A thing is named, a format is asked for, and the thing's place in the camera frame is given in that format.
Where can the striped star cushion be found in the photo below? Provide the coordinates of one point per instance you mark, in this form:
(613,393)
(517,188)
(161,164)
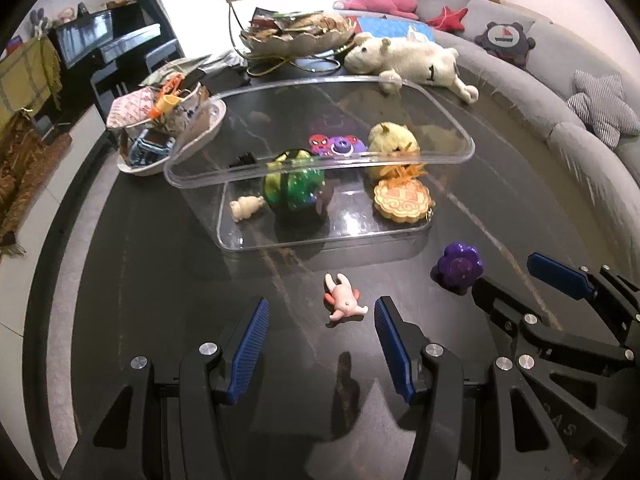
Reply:
(602,105)

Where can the green dinosaur toy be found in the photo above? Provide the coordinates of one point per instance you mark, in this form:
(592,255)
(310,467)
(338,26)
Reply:
(295,187)

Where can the blue curtain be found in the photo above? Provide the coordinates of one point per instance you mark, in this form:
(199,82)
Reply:
(150,0)

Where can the navy round cushion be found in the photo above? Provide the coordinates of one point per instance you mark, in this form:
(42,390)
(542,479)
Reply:
(502,42)

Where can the pile of snack packets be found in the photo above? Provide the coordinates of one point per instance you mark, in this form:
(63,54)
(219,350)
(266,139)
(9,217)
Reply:
(300,25)

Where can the purple flower toy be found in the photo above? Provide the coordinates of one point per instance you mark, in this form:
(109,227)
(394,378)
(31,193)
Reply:
(457,265)

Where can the white patterned cup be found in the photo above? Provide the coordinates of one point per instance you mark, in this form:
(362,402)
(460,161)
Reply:
(192,105)

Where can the grey bunny plush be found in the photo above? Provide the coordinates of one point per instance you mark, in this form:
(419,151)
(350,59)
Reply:
(37,22)

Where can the white pink bunny figurine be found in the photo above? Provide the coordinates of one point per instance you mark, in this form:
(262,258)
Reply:
(344,300)

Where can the white plush animal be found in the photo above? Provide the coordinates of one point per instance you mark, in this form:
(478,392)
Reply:
(415,55)

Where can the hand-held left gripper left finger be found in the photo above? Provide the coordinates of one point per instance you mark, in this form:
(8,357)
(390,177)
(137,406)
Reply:
(247,355)

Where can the red star plush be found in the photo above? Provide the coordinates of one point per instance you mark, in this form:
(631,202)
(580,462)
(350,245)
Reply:
(447,19)

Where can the black chair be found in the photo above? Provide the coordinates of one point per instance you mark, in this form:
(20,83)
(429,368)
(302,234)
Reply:
(160,55)

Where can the yellow mooncake toy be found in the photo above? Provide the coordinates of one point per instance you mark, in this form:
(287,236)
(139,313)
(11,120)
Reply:
(402,202)

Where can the grey sofa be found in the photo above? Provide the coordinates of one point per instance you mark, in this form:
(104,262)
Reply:
(525,95)

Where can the blue printed board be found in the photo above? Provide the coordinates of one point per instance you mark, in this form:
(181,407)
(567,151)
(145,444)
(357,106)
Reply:
(380,27)

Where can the patterned paper box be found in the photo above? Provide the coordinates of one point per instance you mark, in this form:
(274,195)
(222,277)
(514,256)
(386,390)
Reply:
(132,107)

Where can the blue toy car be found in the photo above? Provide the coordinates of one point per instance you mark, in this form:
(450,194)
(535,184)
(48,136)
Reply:
(150,150)

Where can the brown patterned cloth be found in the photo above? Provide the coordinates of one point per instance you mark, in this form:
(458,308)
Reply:
(25,175)

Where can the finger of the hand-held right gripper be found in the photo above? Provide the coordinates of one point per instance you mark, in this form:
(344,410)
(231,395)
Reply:
(560,272)
(500,305)

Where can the orange plastic toy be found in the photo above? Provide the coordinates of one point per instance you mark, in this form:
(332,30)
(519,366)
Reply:
(165,102)

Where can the yellow plush chick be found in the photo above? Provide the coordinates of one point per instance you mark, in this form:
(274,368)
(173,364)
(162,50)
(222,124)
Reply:
(390,140)

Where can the folded paper sheets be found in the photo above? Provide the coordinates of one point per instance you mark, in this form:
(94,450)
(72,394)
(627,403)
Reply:
(175,67)

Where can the clear plastic container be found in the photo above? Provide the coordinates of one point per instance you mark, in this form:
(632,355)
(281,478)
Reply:
(280,110)

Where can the small white figurine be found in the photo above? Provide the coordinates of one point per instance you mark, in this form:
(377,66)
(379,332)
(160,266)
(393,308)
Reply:
(245,208)

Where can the pink plush toy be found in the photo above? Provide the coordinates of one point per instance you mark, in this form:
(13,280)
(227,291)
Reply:
(385,4)

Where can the black piano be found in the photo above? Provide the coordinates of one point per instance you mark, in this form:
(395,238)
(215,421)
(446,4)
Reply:
(85,35)

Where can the white oval dish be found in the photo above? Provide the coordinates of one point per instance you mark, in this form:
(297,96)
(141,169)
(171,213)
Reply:
(200,132)

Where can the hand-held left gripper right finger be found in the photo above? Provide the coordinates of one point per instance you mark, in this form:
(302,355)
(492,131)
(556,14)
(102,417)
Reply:
(395,355)

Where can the black marble desktop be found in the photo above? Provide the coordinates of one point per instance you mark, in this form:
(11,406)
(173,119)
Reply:
(150,270)

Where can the yellow plaid blanket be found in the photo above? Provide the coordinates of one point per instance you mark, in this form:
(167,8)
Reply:
(25,80)

